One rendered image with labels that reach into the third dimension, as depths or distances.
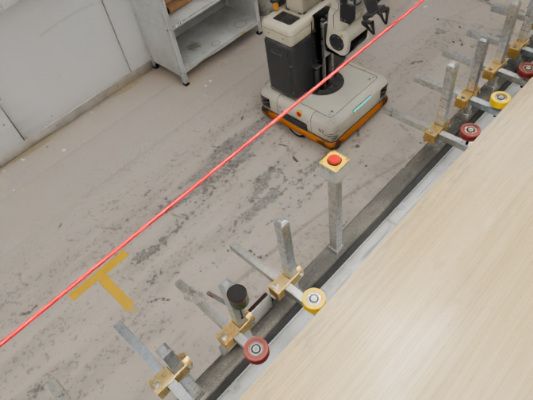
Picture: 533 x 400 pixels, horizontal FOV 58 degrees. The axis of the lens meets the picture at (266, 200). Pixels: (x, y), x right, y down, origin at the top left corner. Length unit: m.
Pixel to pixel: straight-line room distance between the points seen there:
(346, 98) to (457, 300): 1.89
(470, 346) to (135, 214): 2.25
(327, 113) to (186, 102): 1.24
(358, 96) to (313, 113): 0.32
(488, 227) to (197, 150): 2.19
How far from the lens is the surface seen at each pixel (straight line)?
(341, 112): 3.15
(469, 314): 1.67
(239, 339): 1.65
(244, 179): 3.19
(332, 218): 1.78
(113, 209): 3.32
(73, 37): 3.92
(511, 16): 2.49
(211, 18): 4.55
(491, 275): 1.75
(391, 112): 2.33
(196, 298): 1.73
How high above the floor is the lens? 2.36
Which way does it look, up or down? 51 degrees down
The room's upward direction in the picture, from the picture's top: 11 degrees counter-clockwise
